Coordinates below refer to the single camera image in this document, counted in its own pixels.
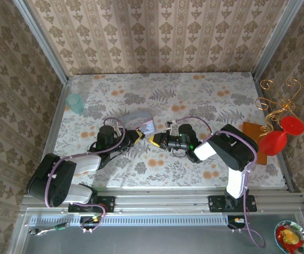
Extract slotted grey cable duct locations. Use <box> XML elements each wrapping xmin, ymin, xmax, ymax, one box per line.
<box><xmin>30</xmin><ymin>214</ymin><xmax>228</xmax><ymax>225</ymax></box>

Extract grey metal shelf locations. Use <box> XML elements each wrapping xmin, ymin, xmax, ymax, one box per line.
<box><xmin>7</xmin><ymin>207</ymin><xmax>304</xmax><ymax>254</ymax></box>

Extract green connector cable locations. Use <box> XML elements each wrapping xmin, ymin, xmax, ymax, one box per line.
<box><xmin>29</xmin><ymin>222</ymin><xmax>70</xmax><ymax>236</ymax></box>

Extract floral table cover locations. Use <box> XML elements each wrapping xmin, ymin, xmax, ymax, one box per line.
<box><xmin>53</xmin><ymin>72</ymin><xmax>286</xmax><ymax>188</ymax></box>

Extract red plastic cups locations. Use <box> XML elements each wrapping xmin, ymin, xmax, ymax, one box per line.
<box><xmin>258</xmin><ymin>115</ymin><xmax>304</xmax><ymax>157</ymax></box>

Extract blue pink printed tin box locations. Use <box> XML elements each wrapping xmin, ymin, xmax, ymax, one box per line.
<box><xmin>120</xmin><ymin>109</ymin><xmax>157</xmax><ymax>138</ymax></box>

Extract aluminium mounting rail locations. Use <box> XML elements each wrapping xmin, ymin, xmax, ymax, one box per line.
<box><xmin>19</xmin><ymin>186</ymin><xmax>304</xmax><ymax>212</ymax></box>

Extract red bell pepper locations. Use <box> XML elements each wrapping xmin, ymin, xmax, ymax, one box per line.
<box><xmin>277</xmin><ymin>225</ymin><xmax>304</xmax><ymax>252</ymax></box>

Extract bowl of colourful food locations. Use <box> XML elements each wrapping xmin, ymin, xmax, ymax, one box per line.
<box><xmin>274</xmin><ymin>220</ymin><xmax>304</xmax><ymax>254</ymax></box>

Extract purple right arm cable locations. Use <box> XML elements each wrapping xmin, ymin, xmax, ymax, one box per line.
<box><xmin>177</xmin><ymin>116</ymin><xmax>266</xmax><ymax>249</ymax></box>

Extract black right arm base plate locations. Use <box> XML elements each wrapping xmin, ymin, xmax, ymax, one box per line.
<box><xmin>208</xmin><ymin>194</ymin><xmax>257</xmax><ymax>213</ymax></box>

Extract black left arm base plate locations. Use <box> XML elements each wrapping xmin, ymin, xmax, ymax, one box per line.
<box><xmin>67</xmin><ymin>195</ymin><xmax>115</xmax><ymax>213</ymax></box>

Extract aluminium frame post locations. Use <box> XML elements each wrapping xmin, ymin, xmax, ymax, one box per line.
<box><xmin>252</xmin><ymin>0</ymin><xmax>291</xmax><ymax>79</ymax></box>
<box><xmin>13</xmin><ymin>0</ymin><xmax>69</xmax><ymax>85</ymax></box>

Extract gold wire stand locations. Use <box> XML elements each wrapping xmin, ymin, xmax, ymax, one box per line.
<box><xmin>254</xmin><ymin>78</ymin><xmax>304</xmax><ymax>141</ymax></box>

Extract orange board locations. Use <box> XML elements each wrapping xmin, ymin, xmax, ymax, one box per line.
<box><xmin>242</xmin><ymin>121</ymin><xmax>268</xmax><ymax>165</ymax></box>

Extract yellow fruit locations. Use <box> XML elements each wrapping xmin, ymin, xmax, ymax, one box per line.
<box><xmin>280</xmin><ymin>229</ymin><xmax>300</xmax><ymax>244</ymax></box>

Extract teal glass cup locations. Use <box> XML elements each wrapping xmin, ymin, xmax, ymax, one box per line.
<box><xmin>66</xmin><ymin>93</ymin><xmax>86</xmax><ymax>115</ymax></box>

